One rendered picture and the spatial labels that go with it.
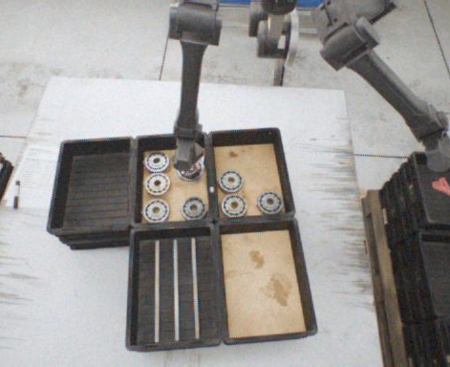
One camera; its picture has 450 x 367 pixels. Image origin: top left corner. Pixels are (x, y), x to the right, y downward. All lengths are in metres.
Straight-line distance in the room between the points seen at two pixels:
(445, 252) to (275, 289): 1.09
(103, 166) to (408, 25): 3.10
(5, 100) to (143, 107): 1.61
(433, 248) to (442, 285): 0.19
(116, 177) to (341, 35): 1.03
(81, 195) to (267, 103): 1.01
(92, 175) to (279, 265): 0.84
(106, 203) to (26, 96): 1.88
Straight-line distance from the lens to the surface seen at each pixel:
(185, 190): 1.42
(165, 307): 1.29
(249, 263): 1.31
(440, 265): 2.09
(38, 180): 1.78
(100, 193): 1.48
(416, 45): 3.67
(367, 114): 2.92
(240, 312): 1.27
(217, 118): 1.77
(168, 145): 1.50
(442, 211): 2.08
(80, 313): 1.50
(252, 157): 1.49
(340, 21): 0.85
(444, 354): 1.86
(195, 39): 0.80
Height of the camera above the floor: 2.09
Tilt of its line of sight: 62 degrees down
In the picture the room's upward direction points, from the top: 1 degrees clockwise
